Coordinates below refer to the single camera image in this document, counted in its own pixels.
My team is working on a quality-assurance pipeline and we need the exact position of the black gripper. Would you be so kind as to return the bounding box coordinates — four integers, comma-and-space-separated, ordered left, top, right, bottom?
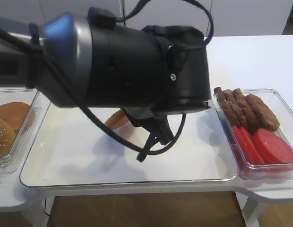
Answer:
121, 108, 175, 162

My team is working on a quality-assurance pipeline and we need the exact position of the plain bottom bun half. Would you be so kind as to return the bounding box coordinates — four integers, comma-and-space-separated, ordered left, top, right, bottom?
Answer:
105, 109, 129, 130

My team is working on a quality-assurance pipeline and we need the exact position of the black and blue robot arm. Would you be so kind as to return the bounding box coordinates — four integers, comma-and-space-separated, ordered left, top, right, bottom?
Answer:
0, 7, 212, 162

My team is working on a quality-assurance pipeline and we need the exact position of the white paper tray liner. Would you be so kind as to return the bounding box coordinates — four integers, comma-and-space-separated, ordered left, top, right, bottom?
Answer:
44, 109, 229, 183

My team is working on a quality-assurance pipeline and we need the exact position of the brown meat patty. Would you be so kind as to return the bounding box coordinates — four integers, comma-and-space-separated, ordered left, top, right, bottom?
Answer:
245, 94, 280, 132
223, 89, 249, 130
232, 88, 259, 134
214, 87, 241, 127

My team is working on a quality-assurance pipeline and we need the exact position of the white serving tray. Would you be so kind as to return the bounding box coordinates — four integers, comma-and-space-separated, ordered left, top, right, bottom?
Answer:
20, 105, 238, 187

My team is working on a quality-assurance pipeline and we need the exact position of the red tomato slice back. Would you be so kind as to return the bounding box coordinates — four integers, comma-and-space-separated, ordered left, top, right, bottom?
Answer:
232, 125, 256, 164

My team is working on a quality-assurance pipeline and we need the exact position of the red tomato slice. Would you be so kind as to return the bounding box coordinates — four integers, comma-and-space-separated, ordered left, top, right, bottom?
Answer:
252, 128, 293, 164
238, 127, 264, 165
232, 125, 256, 164

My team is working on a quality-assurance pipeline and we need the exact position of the red tomato slice middle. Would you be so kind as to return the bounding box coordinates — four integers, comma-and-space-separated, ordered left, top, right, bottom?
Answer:
238, 127, 264, 165

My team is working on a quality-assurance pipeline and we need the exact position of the clear meat and tomato container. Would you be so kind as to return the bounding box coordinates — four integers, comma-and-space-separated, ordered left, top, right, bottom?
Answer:
213, 87, 293, 180

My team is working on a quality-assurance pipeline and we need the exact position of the red tomato slice front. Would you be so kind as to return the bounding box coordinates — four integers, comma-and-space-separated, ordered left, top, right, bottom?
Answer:
252, 128, 293, 164

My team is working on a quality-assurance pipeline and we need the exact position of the smooth brown bun half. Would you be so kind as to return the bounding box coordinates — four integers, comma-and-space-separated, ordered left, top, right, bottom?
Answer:
0, 102, 30, 134

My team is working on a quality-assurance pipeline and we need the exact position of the clear plastic bun container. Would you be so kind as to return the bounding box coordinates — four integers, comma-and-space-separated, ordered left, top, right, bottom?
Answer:
0, 89, 42, 175

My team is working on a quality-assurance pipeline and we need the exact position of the sesame top bun right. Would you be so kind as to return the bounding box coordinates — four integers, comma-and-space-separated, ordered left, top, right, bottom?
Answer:
0, 119, 16, 157

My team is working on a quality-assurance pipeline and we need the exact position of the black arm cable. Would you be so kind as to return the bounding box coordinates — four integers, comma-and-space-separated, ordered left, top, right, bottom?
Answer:
0, 0, 214, 157

